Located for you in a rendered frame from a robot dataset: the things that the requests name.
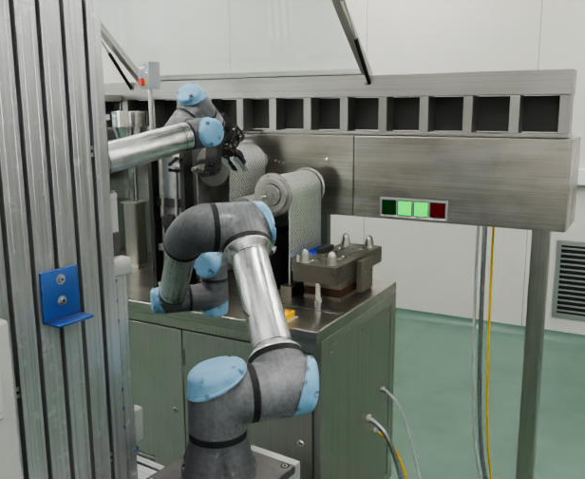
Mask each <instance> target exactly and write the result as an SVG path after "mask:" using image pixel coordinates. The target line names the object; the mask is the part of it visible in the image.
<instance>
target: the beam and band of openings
mask: <svg viewBox="0 0 585 479"><path fill-rule="evenodd" d="M576 73H577V70H576V69H573V68H566V69H535V70H504V71H471V72H440V73H408V74H376V75H369V78H370V80H371V84H370V85H367V86H366V85H365V82H366V81H367V80H366V77H365V75H344V76H312V77H281V78H249V79H217V80H185V81H160V89H152V99H153V120H154V129H158V128H162V127H164V126H165V125H166V123H167V122H168V120H169V119H170V118H171V116H172V115H173V114H174V112H175V111H176V109H177V107H178V106H179V102H178V100H177V94H178V91H179V89H180V88H181V87H182V86H184V85H186V84H188V83H196V84H198V85H199V86H200V87H201V88H202V89H203V90H204V91H205V92H206V94H207V96H208V98H209V99H210V101H211V102H212V103H213V105H214V106H215V108H216V109H217V111H218V112H219V113H225V115H226V116H227V118H228V119H229V120H230V122H231V123H232V125H238V127H239V128H240V130H243V129H246V130H248V129H254V128H269V129H254V130H262V133H264V134H322V135H380V136H438V137H495V138H553V139H569V138H572V136H573V134H572V120H573V108H574V96H575V94H576ZM129 83H130V85H131V86H132V87H133V88H134V90H130V89H129V87H128V86H127V84H126V82H121V83H104V94H113V95H122V100H123V101H122V102H121V111H147V116H148V128H147V131H149V110H148V101H139V100H148V89H140V86H139V82H129ZM524 95H554V96H524ZM438 96H463V97H438ZM363 97H379V98H363ZM394 97H400V98H394ZM288 98H304V99H288ZM320 98H322V99H320ZM222 99H236V100H222ZM165 100H168V101H165ZM286 128H290V129H286ZM319 129H340V130H319ZM355 129H368V130H355ZM393 130H419V131H393ZM434 130H446V131H434ZM477 131H508V132H477ZM522 131H524V132H522ZM539 132H557V133H539Z"/></svg>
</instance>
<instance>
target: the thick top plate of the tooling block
mask: <svg viewBox="0 0 585 479"><path fill-rule="evenodd" d="M364 246H365V244H359V243H351V244H350V245H341V243H339V244H337V245H335V246H333V249H332V250H330V251H329V252H331V251H332V252H334V253H335V255H336V258H337V265H335V266H328V265H327V258H328V254H329V252H326V253H324V254H314V255H312V256H310V263H300V261H299V262H295V263H294V264H293V280H296V281H304V282H310V283H317V284H325V285H331V286H337V285H339V284H341V283H342V282H344V281H346V280H348V279H350V278H353V277H354V276H356V275H357V260H359V259H363V258H365V257H367V256H373V266H374V265H376V264H377V263H379V262H381V261H382V246H378V245H373V246H374V247H373V248H365V247H364Z"/></svg>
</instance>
